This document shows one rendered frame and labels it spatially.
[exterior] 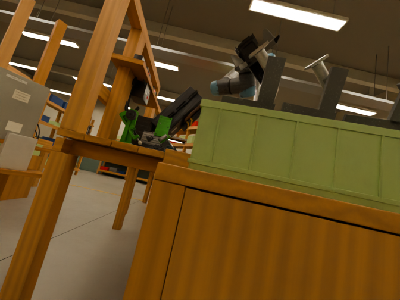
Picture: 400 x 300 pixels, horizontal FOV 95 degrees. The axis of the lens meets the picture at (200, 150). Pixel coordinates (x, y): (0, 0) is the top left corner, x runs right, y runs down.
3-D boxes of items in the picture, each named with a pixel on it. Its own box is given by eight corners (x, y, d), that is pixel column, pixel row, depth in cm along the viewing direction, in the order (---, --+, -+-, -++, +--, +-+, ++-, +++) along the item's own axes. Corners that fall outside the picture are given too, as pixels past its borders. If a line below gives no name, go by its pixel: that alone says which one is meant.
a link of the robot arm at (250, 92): (235, 97, 95) (234, 74, 91) (258, 95, 89) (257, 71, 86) (230, 99, 88) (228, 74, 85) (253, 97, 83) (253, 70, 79)
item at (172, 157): (183, 178, 243) (186, 168, 246) (185, 181, 96) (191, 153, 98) (172, 176, 243) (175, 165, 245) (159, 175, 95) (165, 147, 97)
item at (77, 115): (140, 159, 241) (159, 91, 257) (76, 131, 95) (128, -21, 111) (133, 158, 241) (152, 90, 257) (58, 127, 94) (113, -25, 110)
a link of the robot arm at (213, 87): (237, 58, 124) (206, 79, 90) (253, 55, 118) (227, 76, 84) (238, 75, 130) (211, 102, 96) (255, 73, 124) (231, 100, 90)
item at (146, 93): (147, 106, 174) (151, 91, 176) (143, 98, 157) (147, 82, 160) (134, 102, 173) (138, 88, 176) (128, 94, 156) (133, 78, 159)
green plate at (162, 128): (166, 142, 167) (172, 123, 176) (166, 138, 160) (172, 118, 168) (154, 139, 167) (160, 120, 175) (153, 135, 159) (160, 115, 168)
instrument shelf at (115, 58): (158, 109, 223) (159, 106, 224) (143, 65, 135) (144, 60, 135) (138, 105, 222) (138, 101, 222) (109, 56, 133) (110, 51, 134)
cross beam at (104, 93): (138, 134, 236) (140, 127, 238) (87, 83, 108) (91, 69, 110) (134, 133, 236) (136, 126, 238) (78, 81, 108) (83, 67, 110)
